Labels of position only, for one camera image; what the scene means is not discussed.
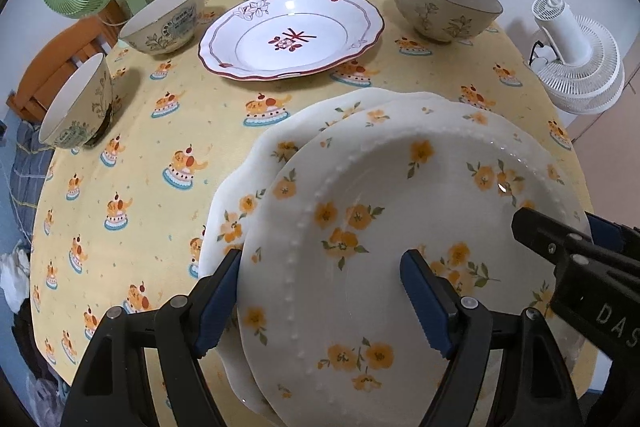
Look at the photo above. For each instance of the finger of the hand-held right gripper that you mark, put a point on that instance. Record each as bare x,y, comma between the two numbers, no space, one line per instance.
545,234
605,232

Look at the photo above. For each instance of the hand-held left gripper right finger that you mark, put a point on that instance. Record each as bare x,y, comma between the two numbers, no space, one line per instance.
425,302

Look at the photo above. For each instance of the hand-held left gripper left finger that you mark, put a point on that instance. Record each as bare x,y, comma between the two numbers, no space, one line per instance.
220,302

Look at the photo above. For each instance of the yellow floral scalloped plate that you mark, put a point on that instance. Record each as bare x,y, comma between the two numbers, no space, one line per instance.
235,187

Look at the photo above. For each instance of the yellow floral beaded plate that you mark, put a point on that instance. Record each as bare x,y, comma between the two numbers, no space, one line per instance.
380,167

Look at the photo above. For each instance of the large beige floral bowl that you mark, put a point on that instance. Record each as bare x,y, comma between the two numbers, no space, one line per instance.
435,14

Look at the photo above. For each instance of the white desk fan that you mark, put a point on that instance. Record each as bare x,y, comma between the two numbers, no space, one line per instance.
590,72

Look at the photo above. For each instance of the yellow printed tablecloth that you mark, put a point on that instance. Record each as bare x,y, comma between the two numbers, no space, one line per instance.
150,147

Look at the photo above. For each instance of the dark cloth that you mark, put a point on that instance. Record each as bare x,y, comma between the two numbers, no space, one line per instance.
30,357

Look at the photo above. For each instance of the white cloth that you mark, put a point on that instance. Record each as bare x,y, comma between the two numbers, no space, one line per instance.
12,272

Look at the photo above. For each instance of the blue plaid cloth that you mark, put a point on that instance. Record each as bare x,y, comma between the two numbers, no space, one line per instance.
30,167

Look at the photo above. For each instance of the beige bowl with blue print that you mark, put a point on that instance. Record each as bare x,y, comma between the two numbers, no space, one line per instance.
70,107
165,32

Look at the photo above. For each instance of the red-trimmed white plate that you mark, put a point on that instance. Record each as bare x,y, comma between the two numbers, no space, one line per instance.
310,52

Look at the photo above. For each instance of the wooden chair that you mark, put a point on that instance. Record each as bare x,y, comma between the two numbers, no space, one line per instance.
55,57

